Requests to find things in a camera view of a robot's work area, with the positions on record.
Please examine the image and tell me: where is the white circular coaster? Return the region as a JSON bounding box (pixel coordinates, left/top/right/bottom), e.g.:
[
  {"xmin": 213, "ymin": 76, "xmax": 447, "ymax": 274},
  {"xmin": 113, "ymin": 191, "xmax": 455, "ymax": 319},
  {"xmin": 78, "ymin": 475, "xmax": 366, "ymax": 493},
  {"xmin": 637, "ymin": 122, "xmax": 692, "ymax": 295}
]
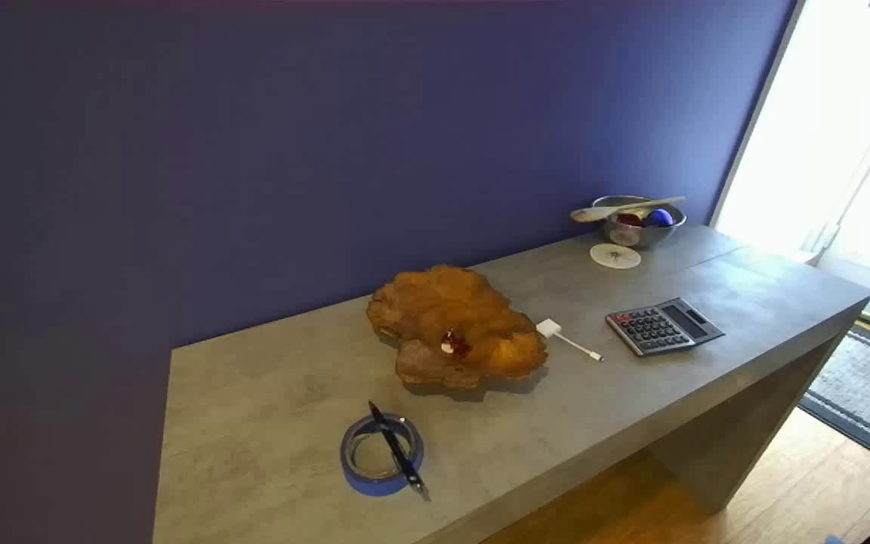
[{"xmin": 590, "ymin": 240, "xmax": 641, "ymax": 268}]

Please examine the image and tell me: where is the black pen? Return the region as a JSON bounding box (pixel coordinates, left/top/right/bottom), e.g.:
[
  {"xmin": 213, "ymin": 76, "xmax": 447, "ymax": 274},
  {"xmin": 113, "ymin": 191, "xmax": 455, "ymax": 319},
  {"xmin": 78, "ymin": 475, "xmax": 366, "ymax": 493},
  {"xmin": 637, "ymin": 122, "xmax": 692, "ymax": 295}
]
[{"xmin": 367, "ymin": 402, "xmax": 428, "ymax": 499}]

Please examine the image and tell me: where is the white spoon-shaped adapter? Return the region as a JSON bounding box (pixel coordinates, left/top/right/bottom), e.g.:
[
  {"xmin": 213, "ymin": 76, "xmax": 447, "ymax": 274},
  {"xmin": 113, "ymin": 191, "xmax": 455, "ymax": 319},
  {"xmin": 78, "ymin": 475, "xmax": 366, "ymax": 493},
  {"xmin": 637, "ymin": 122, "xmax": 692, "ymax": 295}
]
[{"xmin": 534, "ymin": 316, "xmax": 600, "ymax": 361}]

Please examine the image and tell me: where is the wooden spoon in bowl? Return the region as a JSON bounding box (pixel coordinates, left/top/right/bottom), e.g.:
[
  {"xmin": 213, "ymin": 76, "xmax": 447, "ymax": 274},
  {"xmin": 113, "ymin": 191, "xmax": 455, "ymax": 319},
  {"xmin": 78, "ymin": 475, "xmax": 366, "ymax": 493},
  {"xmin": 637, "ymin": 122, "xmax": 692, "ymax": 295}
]
[{"xmin": 572, "ymin": 197, "xmax": 682, "ymax": 224}]

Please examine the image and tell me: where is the blue tape roll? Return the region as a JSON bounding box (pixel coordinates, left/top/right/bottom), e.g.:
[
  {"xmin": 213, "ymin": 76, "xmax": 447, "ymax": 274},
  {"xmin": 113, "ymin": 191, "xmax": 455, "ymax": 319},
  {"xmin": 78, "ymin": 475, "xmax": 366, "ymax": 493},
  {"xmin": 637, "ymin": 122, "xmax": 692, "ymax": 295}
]
[{"xmin": 338, "ymin": 415, "xmax": 427, "ymax": 494}]

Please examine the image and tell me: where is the brown wooden slab plate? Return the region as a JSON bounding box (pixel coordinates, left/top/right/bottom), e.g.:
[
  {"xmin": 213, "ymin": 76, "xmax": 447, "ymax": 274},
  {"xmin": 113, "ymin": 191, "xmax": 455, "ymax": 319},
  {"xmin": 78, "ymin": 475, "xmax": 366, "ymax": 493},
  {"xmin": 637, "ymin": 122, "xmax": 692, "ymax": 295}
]
[{"xmin": 366, "ymin": 267, "xmax": 547, "ymax": 389}]

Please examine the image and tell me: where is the blue object in bowl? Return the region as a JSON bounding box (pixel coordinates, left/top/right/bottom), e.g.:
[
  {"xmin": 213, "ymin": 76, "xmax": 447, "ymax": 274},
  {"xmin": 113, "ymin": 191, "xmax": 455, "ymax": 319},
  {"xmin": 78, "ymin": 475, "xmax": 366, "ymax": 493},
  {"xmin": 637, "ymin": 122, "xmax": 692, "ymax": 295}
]
[{"xmin": 650, "ymin": 208, "xmax": 676, "ymax": 227}]

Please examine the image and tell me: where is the grey calculator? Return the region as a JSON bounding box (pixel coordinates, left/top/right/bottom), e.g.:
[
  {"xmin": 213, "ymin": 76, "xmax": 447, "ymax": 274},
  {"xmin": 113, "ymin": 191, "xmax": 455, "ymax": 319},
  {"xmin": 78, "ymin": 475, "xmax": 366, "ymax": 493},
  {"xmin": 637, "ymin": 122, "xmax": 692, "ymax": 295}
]
[{"xmin": 607, "ymin": 300, "xmax": 723, "ymax": 357}]

